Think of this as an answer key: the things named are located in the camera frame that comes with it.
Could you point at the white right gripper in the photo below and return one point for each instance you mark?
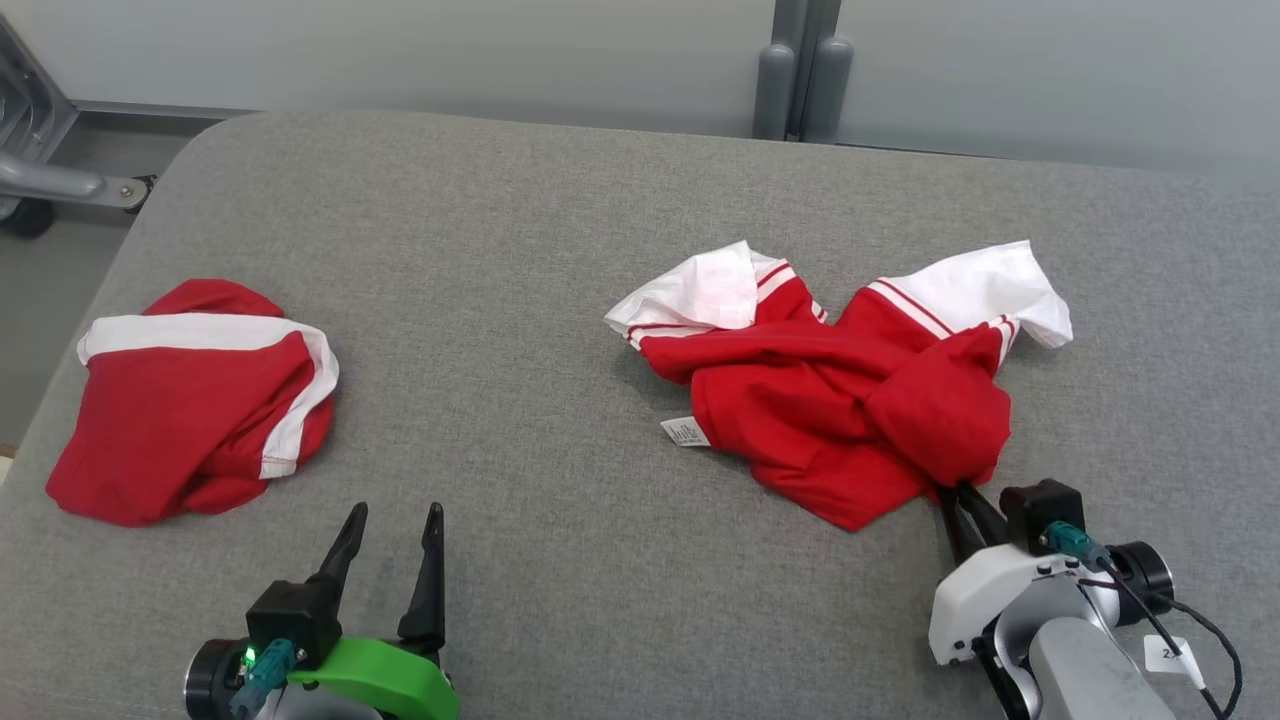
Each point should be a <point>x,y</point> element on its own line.
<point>990,600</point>

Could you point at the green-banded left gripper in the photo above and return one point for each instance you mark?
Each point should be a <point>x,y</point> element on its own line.
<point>390,680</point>

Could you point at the red shirt with white sleeves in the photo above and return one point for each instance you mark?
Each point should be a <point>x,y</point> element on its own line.
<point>820,400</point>

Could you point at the red shorts with white trim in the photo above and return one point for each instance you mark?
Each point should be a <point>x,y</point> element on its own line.
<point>180,420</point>

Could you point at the black caster wheel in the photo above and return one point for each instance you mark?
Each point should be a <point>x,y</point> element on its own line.
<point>25,216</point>

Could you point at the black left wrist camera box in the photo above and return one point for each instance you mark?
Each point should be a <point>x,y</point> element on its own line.
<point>295,615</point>

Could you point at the grey rounded post cap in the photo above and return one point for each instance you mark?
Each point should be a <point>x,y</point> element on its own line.
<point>775,90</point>
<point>828,90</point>

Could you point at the grey metal partition post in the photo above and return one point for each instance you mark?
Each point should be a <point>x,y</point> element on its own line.
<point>805,50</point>

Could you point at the grey metal cart frame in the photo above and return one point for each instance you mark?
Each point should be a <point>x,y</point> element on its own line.
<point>40,150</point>

